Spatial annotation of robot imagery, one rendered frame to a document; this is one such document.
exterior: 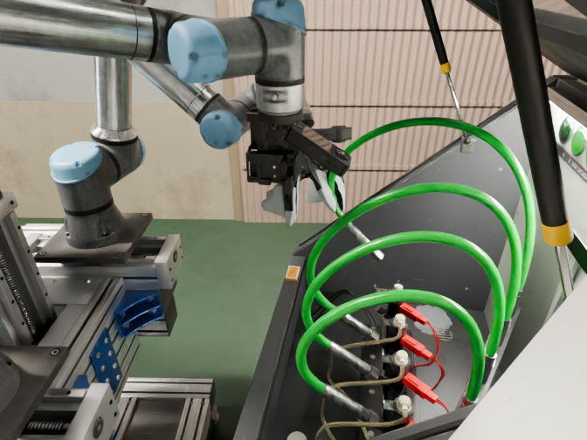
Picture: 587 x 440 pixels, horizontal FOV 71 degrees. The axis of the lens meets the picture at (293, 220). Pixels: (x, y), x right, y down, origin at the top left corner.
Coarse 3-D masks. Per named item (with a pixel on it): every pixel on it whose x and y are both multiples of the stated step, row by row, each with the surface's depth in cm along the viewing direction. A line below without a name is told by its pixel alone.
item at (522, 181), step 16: (384, 128) 71; (464, 128) 64; (480, 128) 63; (352, 144) 76; (496, 144) 63; (512, 160) 62; (528, 192) 63; (336, 208) 85; (528, 208) 64; (528, 224) 65; (528, 240) 66; (528, 256) 67
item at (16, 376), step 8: (0, 352) 69; (0, 360) 66; (8, 360) 70; (0, 368) 65; (8, 368) 67; (16, 368) 69; (0, 376) 65; (8, 376) 66; (16, 376) 68; (0, 384) 64; (8, 384) 66; (16, 384) 67; (0, 392) 64; (8, 392) 65; (16, 392) 67; (0, 400) 64; (8, 400) 65; (0, 408) 64
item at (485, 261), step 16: (384, 240) 52; (400, 240) 52; (416, 240) 51; (432, 240) 51; (448, 240) 50; (464, 240) 50; (352, 256) 54; (480, 256) 51; (320, 272) 57; (496, 272) 52; (496, 288) 53; (304, 304) 60; (496, 304) 54; (304, 320) 62; (496, 320) 55; (320, 336) 63; (496, 336) 56; (336, 352) 64; (368, 368) 65
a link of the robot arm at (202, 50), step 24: (192, 24) 50; (216, 24) 51; (240, 24) 53; (168, 48) 53; (192, 48) 49; (216, 48) 50; (240, 48) 52; (264, 48) 54; (192, 72) 51; (216, 72) 52; (240, 72) 55
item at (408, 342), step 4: (404, 336) 70; (408, 336) 70; (404, 340) 69; (408, 340) 69; (412, 340) 69; (416, 340) 69; (404, 344) 69; (408, 344) 69; (412, 344) 68; (416, 344) 68; (420, 344) 68; (408, 348) 69; (412, 348) 68; (416, 348) 68; (420, 348) 68; (424, 348) 68; (412, 352) 69; (416, 352) 68; (420, 352) 67; (424, 352) 67; (428, 352) 67; (424, 356) 67; (428, 356) 67; (428, 360) 67
